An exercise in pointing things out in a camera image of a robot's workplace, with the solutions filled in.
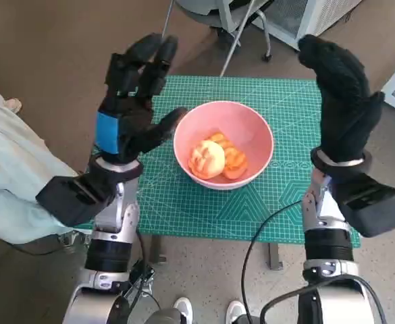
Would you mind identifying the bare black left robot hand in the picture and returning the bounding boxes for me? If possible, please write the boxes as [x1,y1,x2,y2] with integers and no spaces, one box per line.
[94,32,188,165]

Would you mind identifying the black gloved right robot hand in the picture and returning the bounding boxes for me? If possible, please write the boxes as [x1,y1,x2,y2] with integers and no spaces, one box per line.
[297,34,386,163]

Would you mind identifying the round toy bread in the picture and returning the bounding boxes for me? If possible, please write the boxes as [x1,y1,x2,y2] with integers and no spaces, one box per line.
[188,140,226,180]

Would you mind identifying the pink bowl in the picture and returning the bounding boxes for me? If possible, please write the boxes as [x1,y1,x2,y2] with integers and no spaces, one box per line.
[173,101,275,192]

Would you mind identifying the long striped toy bread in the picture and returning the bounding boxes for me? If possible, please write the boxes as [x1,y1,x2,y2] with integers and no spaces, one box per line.
[205,132,248,180]

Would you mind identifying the white grilled cabinet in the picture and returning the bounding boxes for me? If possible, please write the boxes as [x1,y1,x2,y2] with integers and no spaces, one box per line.
[251,0,373,51]

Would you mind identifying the green cutting mat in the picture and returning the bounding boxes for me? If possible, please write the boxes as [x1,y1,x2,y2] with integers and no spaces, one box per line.
[74,74,362,244]

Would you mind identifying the white metal rod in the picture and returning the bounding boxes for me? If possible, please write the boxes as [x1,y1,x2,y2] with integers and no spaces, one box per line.
[219,0,255,77]

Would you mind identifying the person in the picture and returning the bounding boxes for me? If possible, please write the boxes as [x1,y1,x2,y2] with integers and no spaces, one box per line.
[0,84,94,244]

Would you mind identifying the grey office chair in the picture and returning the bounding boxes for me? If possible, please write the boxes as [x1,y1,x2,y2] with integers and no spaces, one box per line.
[161,0,272,62]

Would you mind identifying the grey table leg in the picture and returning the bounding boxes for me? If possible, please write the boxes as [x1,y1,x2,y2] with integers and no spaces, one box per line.
[267,242,283,270]
[149,235,167,263]

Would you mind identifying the chrome stool base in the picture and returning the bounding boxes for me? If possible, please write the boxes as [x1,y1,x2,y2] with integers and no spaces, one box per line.
[57,231,92,250]

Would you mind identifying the black bar device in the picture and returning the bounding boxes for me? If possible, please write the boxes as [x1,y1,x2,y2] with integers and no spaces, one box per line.
[126,259,156,304]

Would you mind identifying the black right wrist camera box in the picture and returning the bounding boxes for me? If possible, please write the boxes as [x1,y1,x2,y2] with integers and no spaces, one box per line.
[332,171,395,238]

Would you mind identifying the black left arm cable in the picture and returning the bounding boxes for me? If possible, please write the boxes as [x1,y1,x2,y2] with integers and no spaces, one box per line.
[122,232,163,324]

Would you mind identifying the black floor cable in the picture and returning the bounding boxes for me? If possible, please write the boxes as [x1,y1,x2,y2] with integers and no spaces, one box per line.
[11,240,63,257]

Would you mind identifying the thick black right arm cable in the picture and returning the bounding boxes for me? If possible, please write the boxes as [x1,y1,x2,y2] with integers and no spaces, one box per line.
[259,274,390,324]

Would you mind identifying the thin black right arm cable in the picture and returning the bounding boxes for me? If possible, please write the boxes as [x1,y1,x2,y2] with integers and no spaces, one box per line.
[240,200,302,324]

